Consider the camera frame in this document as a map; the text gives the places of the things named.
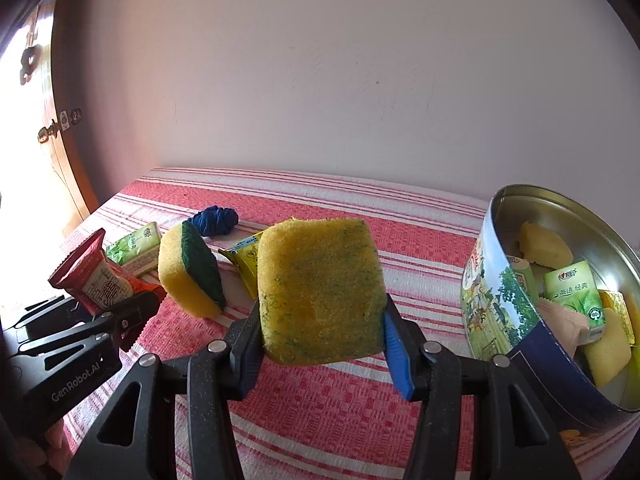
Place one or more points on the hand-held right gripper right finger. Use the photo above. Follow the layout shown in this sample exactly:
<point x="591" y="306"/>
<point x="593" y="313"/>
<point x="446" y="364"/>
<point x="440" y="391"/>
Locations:
<point x="397" y="360"/>

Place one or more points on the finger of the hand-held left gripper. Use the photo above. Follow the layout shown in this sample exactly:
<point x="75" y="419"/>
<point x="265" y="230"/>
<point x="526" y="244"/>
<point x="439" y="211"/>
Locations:
<point x="50" y="317"/>
<point x="135" y="317"/>

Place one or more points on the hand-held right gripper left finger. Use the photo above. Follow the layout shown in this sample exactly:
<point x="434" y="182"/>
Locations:
<point x="245" y="355"/>

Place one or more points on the red snack packet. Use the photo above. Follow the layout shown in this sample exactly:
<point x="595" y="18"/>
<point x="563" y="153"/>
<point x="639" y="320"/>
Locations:
<point x="95" y="275"/>

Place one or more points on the green tea-leaf tissue pack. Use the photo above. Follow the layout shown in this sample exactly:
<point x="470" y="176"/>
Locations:
<point x="135" y="247"/>
<point x="575" y="300"/>

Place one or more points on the yellow snack packet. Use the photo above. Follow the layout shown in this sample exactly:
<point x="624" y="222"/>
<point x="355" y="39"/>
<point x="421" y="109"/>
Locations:
<point x="245" y="260"/>
<point x="617" y="317"/>

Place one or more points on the worn green-flecked yellow sponge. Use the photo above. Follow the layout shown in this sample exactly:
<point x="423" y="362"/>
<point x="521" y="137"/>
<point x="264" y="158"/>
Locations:
<point x="320" y="290"/>

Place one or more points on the round metal tin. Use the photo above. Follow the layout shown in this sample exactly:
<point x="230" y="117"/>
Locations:
<point x="505" y="320"/>

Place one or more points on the blue cloth ball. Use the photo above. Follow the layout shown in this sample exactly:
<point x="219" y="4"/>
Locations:
<point x="215" y="221"/>

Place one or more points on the beige snack packet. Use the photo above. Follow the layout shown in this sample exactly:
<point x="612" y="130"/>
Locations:
<point x="560" y="325"/>

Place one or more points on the plain yellow sponge wedge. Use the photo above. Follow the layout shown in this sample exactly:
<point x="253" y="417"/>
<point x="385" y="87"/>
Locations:
<point x="542" y="245"/>

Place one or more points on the red striped tablecloth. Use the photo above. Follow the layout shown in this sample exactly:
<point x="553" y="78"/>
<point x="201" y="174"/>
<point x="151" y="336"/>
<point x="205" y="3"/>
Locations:
<point x="325" y="410"/>

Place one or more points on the brown wooden door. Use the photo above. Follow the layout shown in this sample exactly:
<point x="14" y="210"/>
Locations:
<point x="70" y="170"/>

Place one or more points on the brass door knob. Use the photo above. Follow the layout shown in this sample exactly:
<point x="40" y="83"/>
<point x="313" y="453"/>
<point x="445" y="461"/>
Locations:
<point x="49" y="133"/>

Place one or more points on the door latch plate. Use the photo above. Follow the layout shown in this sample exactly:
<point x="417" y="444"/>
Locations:
<point x="70" y="116"/>

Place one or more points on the hanging door ornament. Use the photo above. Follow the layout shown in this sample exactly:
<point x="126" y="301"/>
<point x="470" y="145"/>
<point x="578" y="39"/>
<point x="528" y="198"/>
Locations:
<point x="31" y="57"/>

